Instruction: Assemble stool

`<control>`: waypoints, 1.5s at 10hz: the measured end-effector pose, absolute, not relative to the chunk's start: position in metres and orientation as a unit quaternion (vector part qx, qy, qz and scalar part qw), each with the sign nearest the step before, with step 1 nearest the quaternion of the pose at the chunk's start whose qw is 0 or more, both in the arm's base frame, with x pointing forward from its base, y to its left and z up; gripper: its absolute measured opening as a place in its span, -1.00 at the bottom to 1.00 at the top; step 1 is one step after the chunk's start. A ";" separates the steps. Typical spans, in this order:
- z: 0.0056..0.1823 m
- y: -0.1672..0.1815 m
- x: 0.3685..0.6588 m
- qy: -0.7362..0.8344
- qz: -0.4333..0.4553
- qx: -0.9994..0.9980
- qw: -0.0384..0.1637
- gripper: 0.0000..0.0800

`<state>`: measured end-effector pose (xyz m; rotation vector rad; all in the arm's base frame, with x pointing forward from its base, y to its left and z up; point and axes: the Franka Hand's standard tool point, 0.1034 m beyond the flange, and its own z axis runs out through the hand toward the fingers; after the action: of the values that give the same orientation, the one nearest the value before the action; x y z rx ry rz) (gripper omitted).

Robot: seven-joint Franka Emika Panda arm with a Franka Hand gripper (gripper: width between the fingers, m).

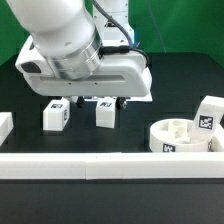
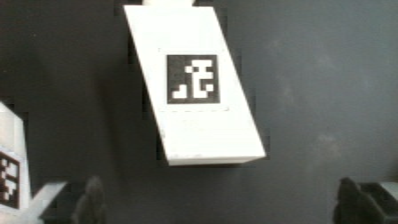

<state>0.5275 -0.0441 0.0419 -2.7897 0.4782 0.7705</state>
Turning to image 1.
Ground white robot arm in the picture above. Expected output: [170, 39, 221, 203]
[6, 0, 152, 108]

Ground white front fence wall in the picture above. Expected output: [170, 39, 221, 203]
[0, 152, 224, 180]

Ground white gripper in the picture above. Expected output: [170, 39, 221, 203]
[15, 37, 152, 110]

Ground white fence wall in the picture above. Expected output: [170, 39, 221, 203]
[0, 112, 14, 146]
[213, 125, 224, 152]
[0, 152, 224, 180]

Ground white left fence wall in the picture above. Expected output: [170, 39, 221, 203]
[0, 112, 14, 146]

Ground white right fence wall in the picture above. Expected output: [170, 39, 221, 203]
[213, 125, 224, 152]

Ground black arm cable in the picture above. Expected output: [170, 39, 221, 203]
[90, 0, 150, 68]

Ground white marker sheet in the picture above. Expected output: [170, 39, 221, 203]
[84, 92, 153, 102]

